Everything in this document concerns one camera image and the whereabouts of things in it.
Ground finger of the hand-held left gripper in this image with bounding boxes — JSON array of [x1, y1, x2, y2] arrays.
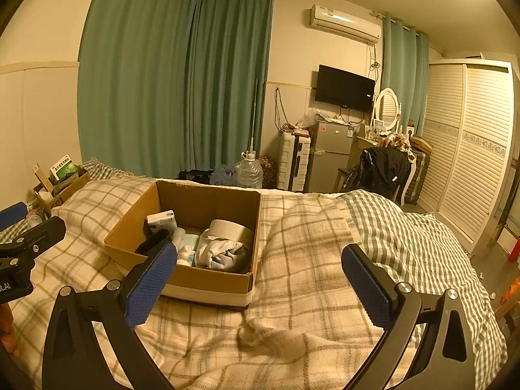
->
[[0, 202, 28, 232], [14, 216, 66, 253]]

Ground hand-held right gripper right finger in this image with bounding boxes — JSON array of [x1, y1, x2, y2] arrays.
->
[[341, 244, 477, 390]]

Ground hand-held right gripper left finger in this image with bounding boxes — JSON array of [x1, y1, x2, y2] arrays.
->
[[42, 241, 176, 390]]

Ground white plush toy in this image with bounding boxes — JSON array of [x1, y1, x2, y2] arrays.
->
[[175, 229, 202, 268]]

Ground large cardboard box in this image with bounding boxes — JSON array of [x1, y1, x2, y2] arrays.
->
[[104, 179, 263, 309]]

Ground white sock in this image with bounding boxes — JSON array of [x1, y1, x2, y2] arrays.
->
[[195, 238, 251, 271]]

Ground cream cloth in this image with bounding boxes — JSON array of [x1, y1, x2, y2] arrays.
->
[[209, 219, 255, 248]]

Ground person's left hand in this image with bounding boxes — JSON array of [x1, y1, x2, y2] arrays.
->
[[0, 305, 21, 358]]

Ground small printed cardboard box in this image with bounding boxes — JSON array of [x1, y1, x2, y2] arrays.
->
[[34, 171, 91, 213]]

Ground small tan carton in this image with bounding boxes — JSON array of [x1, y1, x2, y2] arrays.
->
[[32, 163, 53, 194]]

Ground beige plaid blanket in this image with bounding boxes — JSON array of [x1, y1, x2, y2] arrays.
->
[[8, 179, 407, 390]]

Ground green product box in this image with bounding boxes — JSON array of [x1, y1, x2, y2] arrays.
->
[[49, 154, 78, 182]]

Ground dark stool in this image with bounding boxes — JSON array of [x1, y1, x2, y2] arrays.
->
[[335, 166, 355, 192]]

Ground black jacket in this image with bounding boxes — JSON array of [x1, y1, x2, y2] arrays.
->
[[345, 146, 411, 202]]

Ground brown suitcase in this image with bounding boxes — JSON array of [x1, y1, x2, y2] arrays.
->
[[404, 148, 432, 206]]

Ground grey small fridge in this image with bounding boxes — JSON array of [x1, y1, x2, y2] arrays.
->
[[307, 120, 354, 194]]

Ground pack of water bottles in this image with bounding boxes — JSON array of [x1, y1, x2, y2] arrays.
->
[[209, 166, 238, 186]]

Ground white suitcase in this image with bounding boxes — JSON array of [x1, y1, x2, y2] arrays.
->
[[277, 132, 311, 192]]

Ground tan furry item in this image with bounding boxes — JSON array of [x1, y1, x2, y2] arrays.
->
[[380, 134, 415, 155]]

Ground cream dressing table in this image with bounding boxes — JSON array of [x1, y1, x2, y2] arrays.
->
[[351, 124, 383, 160]]

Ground large clear water jug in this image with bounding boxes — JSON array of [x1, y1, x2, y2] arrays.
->
[[236, 151, 263, 189]]

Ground brown patterned bag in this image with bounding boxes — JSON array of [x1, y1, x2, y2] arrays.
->
[[260, 155, 279, 189]]

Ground white louvred wardrobe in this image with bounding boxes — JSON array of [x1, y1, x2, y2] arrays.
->
[[418, 59, 516, 253]]

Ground dark green curtain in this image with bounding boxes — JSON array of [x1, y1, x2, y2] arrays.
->
[[185, 0, 273, 180], [77, 0, 196, 179]]

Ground clear plastic bag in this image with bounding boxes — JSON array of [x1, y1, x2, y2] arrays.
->
[[298, 108, 320, 129]]

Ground white oval mirror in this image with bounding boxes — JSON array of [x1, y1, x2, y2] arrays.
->
[[374, 88, 401, 131]]

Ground white mop pole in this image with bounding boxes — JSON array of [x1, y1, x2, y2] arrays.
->
[[249, 77, 259, 155]]

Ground light green curtain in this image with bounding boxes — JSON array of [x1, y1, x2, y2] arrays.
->
[[382, 16, 430, 131]]

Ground white air conditioner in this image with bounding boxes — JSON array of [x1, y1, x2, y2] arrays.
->
[[311, 4, 383, 44]]

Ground black wall television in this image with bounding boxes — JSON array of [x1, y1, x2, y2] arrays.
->
[[316, 64, 376, 113]]

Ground hanging wall cables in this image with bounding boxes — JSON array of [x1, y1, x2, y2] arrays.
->
[[274, 87, 286, 131]]

